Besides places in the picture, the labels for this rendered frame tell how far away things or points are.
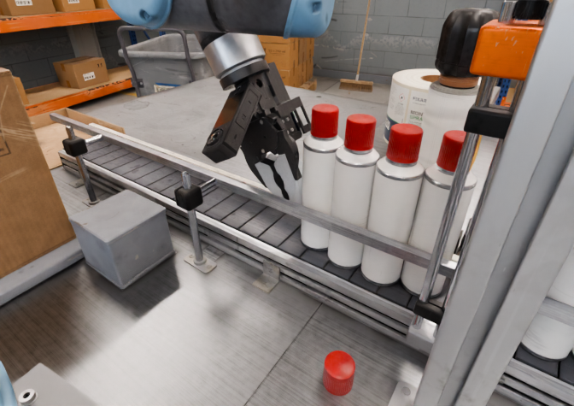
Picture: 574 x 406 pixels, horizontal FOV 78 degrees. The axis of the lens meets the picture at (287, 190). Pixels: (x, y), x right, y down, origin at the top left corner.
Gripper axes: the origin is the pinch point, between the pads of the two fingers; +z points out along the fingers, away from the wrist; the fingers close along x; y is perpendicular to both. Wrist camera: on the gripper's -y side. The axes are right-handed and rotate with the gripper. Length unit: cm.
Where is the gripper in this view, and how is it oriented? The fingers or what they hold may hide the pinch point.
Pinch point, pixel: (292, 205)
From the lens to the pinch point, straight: 51.4
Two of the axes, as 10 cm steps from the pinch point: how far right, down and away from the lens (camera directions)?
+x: -7.2, 1.7, 6.8
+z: 4.1, 8.9, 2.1
